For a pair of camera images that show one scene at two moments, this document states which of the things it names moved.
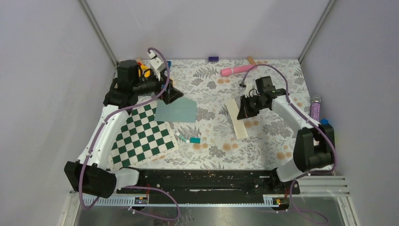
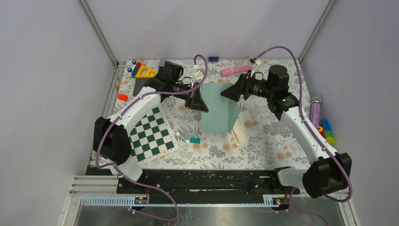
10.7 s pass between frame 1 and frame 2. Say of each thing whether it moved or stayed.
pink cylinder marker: stayed
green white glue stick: stayed
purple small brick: stayed
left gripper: moved
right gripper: moved
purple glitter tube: stayed
